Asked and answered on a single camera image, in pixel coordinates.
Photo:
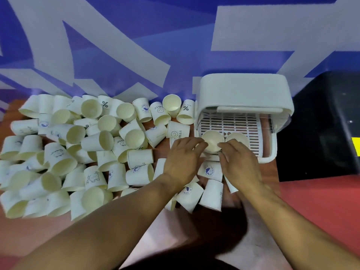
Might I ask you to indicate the person's left hand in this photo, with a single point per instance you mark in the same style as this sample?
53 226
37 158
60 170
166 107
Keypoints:
180 161

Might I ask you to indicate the person's right hand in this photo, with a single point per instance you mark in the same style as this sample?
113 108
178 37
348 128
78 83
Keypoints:
242 165

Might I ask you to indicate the person's right thumb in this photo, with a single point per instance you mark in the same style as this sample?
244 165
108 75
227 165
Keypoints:
222 160

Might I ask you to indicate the person's left fingers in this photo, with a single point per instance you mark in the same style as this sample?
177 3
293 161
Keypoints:
194 144

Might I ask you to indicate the plain white paper cup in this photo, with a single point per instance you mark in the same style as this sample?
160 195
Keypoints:
213 139
239 137

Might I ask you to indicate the person's left forearm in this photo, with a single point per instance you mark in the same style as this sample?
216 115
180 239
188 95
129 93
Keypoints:
112 224

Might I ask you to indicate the person's right forearm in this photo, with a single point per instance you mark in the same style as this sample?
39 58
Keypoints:
295 227

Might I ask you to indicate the white slotted drain tray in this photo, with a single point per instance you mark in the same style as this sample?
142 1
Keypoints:
233 122

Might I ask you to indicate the white plastic cup storage box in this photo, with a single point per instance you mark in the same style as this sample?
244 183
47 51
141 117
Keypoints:
242 89

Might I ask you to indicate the pile of printed paper cups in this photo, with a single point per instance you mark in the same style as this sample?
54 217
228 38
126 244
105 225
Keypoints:
92 143

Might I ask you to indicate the black box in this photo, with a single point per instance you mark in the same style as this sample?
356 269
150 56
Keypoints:
320 123

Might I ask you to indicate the yellow label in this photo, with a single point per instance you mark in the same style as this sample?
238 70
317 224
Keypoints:
356 146

